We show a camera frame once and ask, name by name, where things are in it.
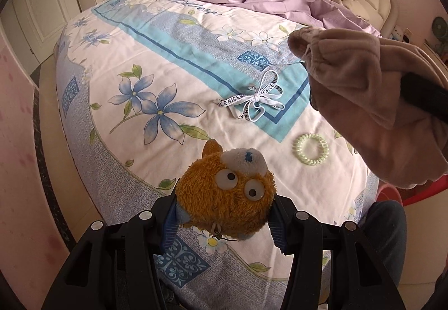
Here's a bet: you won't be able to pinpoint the orange plush toy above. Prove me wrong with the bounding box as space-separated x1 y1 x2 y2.
175 139 276 240

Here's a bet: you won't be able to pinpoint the beige pink cloth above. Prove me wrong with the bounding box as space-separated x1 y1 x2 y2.
288 27 447 189

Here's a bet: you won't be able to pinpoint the green spiral hair tie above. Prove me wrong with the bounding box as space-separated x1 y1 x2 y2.
293 132 330 167

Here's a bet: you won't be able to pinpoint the white printed ribbon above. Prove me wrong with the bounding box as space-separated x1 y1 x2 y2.
214 70 285 123

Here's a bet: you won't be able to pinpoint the small plush toys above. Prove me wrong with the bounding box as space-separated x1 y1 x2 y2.
389 25 412 43

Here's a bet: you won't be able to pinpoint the red plastic stool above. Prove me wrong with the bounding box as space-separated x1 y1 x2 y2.
402 175 448 206

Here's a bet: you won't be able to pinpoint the pink plastic bucket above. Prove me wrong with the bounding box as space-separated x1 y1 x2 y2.
376 183 403 205

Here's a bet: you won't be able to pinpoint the dark trouser leg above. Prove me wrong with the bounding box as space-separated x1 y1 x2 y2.
319 200 409 310

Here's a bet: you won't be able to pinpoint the floral bedspread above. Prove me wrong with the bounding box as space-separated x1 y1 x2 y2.
54 0 381 310

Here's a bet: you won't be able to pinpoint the white wardrobe door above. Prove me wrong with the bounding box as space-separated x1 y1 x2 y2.
11 0 80 63

